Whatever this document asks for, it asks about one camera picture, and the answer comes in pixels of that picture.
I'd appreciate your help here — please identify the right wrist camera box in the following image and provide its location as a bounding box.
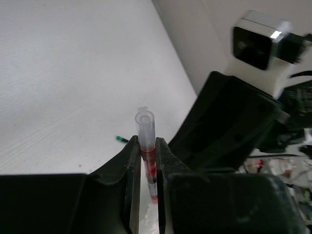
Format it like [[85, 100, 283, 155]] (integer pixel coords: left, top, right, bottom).
[[225, 10, 312, 99]]

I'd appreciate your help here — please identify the green pen refill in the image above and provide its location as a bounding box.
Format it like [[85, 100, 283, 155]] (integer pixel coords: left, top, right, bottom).
[[116, 136, 129, 143]]

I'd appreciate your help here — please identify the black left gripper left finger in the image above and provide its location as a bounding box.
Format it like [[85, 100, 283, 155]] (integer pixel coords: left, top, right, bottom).
[[0, 136, 141, 234]]

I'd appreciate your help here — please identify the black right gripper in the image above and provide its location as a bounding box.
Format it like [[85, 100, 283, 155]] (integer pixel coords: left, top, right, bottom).
[[169, 71, 312, 170]]

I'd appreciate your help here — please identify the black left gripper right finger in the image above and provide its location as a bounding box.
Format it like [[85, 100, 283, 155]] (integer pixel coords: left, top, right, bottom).
[[156, 138, 306, 234]]

